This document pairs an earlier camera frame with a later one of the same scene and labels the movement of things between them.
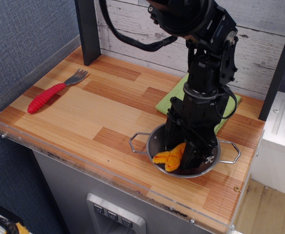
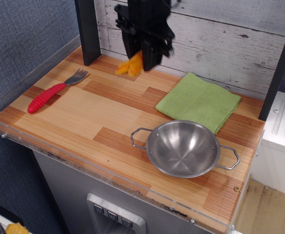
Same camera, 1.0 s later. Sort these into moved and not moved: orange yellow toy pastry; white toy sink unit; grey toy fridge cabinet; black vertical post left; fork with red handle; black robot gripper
Moved: black robot gripper; orange yellow toy pastry
Not moved: grey toy fridge cabinet; white toy sink unit; fork with red handle; black vertical post left
